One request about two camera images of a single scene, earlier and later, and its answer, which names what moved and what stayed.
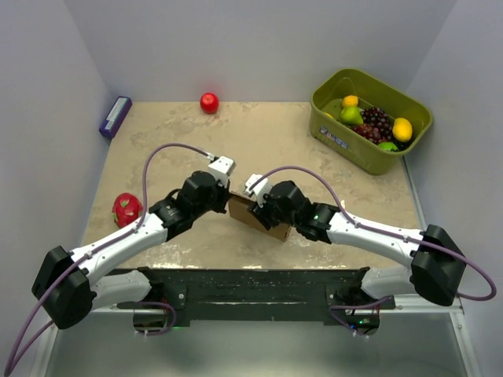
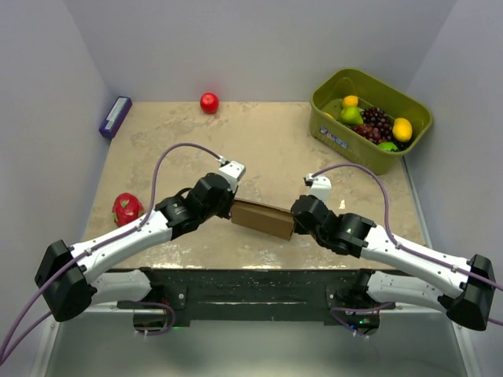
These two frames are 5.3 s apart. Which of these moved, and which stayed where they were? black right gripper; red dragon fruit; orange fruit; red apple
Moved: black right gripper
Stayed: orange fruit; red dragon fruit; red apple
